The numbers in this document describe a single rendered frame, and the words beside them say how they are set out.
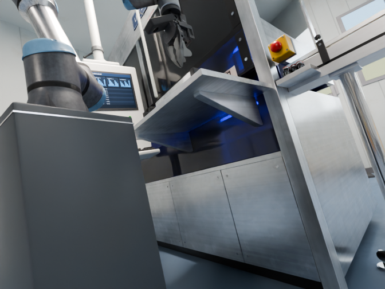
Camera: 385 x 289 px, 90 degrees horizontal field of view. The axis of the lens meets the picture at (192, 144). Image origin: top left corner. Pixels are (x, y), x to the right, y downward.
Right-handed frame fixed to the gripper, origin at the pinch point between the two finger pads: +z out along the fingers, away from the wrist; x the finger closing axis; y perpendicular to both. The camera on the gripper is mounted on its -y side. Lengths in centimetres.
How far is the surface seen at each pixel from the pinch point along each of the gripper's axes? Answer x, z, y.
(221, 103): -2.0, 14.6, 13.9
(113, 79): 89, -45, 12
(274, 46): -17.6, -3.0, 34.6
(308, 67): -24.7, 9.7, 38.2
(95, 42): 95, -80, 7
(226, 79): -10.0, 10.4, 9.0
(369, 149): -30, 43, 53
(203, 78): -8.8, 10.4, 0.1
